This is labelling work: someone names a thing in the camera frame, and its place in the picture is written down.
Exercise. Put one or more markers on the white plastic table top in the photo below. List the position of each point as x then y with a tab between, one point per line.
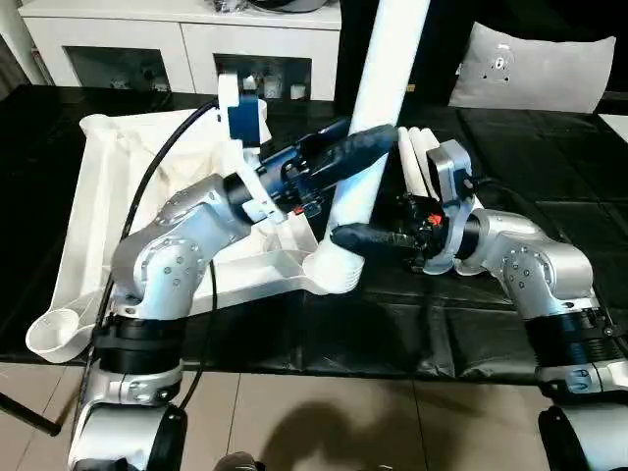
98	196

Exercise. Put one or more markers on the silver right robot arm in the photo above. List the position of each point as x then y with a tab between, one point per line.
539	255

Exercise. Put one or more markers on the black box with yellow label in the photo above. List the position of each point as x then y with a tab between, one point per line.
348	49

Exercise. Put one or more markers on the black work mat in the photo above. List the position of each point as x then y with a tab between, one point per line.
539	162

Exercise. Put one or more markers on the grey rounded device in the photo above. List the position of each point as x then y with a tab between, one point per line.
289	5

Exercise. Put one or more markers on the white cabinet with glass doors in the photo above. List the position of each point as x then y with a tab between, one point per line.
196	39

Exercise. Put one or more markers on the dark tangled small object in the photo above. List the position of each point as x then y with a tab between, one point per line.
228	6

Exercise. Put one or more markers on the grey cushion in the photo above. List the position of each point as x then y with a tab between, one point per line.
539	73

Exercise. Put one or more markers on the white flat board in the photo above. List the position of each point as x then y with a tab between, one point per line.
618	120

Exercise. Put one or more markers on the thin black stand leg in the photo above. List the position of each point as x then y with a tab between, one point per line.
29	414

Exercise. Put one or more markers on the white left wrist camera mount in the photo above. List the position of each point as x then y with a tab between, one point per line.
243	122

